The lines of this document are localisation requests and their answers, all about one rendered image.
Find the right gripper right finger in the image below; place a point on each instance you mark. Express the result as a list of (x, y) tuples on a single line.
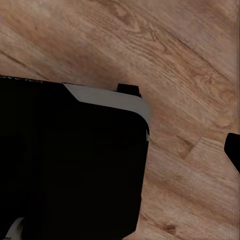
[(232, 149)]

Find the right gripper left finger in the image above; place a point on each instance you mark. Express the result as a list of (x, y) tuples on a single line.
[(12, 149)]

